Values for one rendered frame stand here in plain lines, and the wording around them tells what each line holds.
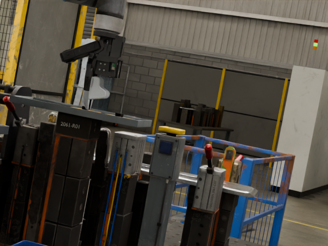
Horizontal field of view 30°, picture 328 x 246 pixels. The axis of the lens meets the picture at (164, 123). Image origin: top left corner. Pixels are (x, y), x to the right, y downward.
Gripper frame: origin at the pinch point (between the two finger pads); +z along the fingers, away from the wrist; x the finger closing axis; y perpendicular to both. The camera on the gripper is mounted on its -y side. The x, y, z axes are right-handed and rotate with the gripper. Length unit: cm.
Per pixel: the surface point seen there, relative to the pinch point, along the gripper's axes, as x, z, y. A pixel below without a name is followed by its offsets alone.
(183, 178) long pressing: 20.6, 17.6, 28.4
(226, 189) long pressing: 18.8, 17.9, 41.8
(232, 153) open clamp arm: 41, 9, 41
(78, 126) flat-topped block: -4.3, 6.1, 0.1
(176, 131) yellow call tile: -6.6, 2.1, 26.3
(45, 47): 334, -24, -128
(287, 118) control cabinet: 806, 1, 115
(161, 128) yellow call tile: -6.1, 2.2, 22.4
